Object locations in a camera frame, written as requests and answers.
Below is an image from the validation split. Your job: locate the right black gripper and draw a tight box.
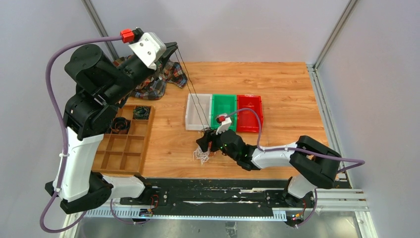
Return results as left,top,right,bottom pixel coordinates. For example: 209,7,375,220
197,125,238,162

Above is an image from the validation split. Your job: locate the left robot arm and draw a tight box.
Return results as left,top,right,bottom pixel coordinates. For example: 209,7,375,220
45,43,154,214

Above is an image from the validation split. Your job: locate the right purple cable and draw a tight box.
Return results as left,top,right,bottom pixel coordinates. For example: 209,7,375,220
217,108,366,228

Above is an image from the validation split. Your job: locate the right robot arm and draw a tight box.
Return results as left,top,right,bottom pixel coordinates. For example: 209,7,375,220
196,129,341,207

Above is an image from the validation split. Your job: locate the plaid cloth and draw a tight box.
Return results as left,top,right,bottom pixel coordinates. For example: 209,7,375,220
129,60,188,100

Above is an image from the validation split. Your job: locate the green plastic bin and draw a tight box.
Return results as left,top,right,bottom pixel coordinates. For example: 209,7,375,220
210,94,237,129

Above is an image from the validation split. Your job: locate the aluminium front rail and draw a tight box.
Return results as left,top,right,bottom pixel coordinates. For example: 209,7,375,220
59,183,378,238

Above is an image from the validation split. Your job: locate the green patterned fabric roll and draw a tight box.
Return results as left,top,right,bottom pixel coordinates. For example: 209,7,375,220
133,106,151,120

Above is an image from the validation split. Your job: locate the wooden compartment tray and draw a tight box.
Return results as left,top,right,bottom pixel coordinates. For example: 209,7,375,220
92,105,155,176

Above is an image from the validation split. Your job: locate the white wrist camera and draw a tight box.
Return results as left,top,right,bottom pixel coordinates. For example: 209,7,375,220
129,32,167,70
216,114,232,135

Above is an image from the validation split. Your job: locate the red plastic bin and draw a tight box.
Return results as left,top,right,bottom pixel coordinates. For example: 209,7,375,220
236,95,263,133

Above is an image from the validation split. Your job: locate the left aluminium frame post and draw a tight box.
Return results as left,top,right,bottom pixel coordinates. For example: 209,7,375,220
81,0,119,60

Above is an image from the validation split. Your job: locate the right aluminium frame post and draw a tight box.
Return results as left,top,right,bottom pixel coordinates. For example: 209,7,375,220
313,0,359,70

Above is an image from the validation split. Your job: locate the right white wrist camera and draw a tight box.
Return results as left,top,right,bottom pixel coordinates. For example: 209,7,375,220
216,114,232,135

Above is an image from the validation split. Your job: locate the black cable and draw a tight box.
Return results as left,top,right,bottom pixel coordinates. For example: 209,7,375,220
173,46,212,132

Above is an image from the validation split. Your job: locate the cable bundle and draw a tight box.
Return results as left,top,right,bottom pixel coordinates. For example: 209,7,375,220
192,144,217,165

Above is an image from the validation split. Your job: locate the brown fabric roll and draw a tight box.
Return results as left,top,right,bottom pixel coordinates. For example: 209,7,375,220
110,117,131,134

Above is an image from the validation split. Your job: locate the aluminium frame post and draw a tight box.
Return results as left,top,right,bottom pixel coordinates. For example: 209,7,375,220
81,0,119,60
313,0,359,70

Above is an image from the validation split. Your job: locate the white plastic bin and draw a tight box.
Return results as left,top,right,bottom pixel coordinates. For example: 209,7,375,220
185,93,212,131

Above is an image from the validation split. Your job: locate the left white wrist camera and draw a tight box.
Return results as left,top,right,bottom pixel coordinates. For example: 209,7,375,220
129,32,167,70

